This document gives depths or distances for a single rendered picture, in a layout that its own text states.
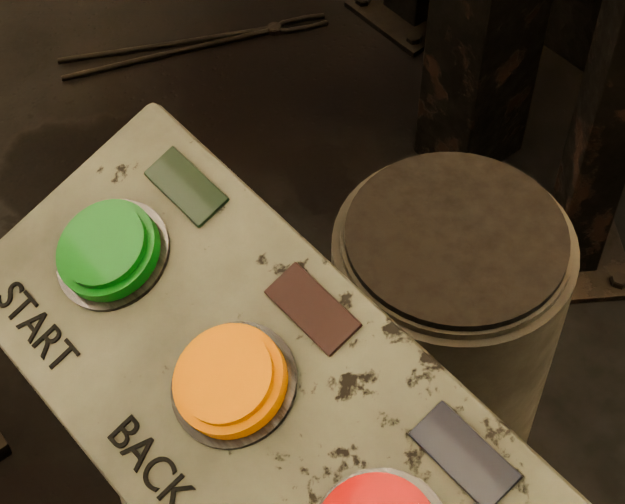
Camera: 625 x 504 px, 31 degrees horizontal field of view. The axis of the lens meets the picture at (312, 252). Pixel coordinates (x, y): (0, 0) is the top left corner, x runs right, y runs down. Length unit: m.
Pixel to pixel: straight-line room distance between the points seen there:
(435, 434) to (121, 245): 0.14
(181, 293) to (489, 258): 0.18
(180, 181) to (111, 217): 0.03
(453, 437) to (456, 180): 0.22
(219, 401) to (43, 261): 0.10
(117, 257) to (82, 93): 0.97
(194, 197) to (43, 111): 0.95
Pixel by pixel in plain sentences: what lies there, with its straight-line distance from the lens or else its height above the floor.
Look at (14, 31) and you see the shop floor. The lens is 1.49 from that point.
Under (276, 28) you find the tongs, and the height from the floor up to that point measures 0.01.
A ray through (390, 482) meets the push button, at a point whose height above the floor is 0.62.
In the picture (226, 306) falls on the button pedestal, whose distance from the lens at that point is 0.40.
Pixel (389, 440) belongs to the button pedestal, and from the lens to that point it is 0.37.
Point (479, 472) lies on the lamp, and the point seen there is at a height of 0.61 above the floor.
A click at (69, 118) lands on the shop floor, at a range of 1.35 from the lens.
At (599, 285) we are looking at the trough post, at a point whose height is 0.01.
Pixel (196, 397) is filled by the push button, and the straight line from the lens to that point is 0.38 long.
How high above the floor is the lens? 0.93
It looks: 52 degrees down
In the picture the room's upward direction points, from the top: straight up
